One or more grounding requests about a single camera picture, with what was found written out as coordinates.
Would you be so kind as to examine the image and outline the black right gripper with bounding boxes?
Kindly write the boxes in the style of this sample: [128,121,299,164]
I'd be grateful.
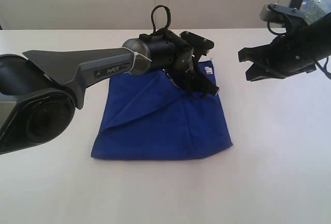
[238,14,330,82]

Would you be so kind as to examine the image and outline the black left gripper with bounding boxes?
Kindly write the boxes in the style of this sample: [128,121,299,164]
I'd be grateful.
[164,47,219,96]

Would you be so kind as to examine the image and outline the blue towel with white label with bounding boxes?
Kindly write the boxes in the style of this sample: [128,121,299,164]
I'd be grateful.
[91,71,232,160]

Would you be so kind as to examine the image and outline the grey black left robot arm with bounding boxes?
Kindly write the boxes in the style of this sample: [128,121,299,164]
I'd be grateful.
[1,29,219,154]

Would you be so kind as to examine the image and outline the black wrist camera on left gripper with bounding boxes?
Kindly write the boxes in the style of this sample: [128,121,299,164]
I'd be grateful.
[180,31,215,56]

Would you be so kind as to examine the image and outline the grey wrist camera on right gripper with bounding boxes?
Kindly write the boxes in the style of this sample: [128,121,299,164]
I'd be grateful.
[260,3,305,24]

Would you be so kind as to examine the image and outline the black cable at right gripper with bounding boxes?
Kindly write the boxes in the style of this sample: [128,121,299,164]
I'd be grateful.
[266,21,331,80]

